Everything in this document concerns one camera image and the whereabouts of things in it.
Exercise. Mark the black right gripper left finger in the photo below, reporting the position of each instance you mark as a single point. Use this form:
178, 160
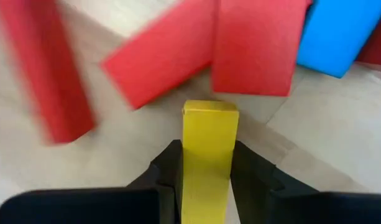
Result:
100, 207

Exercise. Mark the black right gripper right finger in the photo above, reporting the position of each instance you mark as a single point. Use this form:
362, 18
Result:
302, 208

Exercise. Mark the long yellow wooden block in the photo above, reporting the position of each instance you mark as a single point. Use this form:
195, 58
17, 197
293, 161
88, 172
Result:
209, 140

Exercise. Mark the long red wooden block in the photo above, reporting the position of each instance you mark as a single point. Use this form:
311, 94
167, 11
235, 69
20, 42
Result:
255, 46
162, 56
47, 77

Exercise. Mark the red wooden arch block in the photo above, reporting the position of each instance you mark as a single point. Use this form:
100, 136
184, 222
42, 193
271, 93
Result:
378, 43

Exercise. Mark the slim blue wooden block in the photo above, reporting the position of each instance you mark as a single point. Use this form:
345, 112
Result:
339, 31

